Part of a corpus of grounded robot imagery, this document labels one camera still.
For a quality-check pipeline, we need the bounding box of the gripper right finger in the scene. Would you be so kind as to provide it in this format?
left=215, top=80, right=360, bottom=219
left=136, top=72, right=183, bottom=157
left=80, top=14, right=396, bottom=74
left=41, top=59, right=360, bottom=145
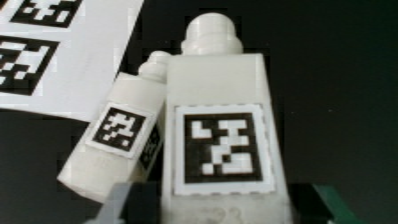
left=288, top=183, right=367, bottom=224

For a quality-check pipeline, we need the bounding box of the white marker sheet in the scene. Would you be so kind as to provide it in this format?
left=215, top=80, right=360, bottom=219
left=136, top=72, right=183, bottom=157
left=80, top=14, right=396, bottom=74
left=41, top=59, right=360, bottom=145
left=0, top=0, right=144, bottom=121

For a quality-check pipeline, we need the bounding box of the white leg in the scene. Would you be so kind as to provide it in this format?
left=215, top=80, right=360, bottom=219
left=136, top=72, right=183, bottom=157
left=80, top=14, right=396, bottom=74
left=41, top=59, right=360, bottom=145
left=161, top=13, right=293, bottom=224
left=57, top=51, right=170, bottom=203

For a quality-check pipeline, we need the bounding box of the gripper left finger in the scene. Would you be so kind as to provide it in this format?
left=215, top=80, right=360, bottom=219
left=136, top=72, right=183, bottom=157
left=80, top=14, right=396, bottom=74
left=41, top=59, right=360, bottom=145
left=87, top=182, right=160, bottom=224

